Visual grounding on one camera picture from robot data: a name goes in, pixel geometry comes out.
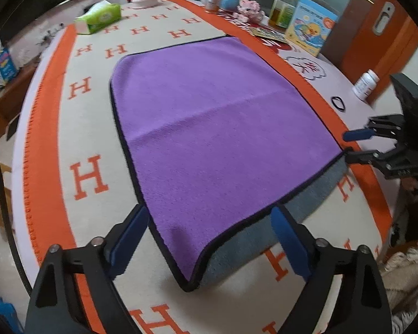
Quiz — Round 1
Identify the orange wooden door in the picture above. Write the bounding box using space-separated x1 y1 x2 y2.
321 0 418 103

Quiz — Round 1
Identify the beige fringed rug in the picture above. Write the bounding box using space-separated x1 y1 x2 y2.
380 240 418 333

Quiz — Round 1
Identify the pink plush toy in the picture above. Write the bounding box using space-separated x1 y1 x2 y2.
232 0 265 23

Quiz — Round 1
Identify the black cable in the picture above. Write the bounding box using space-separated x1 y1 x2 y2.
0 139 34 295

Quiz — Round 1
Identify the flat patterned card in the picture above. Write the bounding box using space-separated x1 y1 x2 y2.
248 26 287 43

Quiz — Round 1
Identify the blue duck picture box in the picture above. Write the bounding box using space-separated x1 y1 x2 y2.
285 0 338 57

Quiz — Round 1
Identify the blue package on cabinet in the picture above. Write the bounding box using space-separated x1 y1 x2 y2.
0 48 19 87

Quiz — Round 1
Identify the purple and grey towel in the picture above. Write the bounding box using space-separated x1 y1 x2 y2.
109 36 347 292

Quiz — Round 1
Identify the wooden tv cabinet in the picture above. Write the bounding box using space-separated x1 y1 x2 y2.
0 57 40 138

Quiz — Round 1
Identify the green tissue pack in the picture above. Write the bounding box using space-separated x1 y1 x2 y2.
74 0 121 35

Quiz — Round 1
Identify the orange and cream H blanket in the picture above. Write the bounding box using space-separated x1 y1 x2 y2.
12 0 373 333

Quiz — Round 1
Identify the white pill bottle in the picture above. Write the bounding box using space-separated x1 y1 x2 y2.
352 69 380 101

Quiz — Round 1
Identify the glass bottle yellow liquid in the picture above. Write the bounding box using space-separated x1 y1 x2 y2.
268 0 298 30

